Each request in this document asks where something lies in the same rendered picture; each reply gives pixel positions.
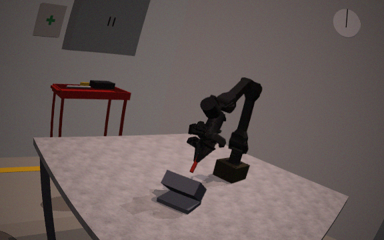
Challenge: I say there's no dark red peg with grey band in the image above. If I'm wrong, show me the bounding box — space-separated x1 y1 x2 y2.
190 157 198 173

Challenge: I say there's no dark grey square panel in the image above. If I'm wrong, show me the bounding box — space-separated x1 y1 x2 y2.
157 170 207 214

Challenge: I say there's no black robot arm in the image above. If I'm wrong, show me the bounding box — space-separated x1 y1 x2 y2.
188 77 263 165

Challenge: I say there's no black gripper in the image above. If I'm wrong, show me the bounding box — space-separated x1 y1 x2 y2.
187 121 226 162

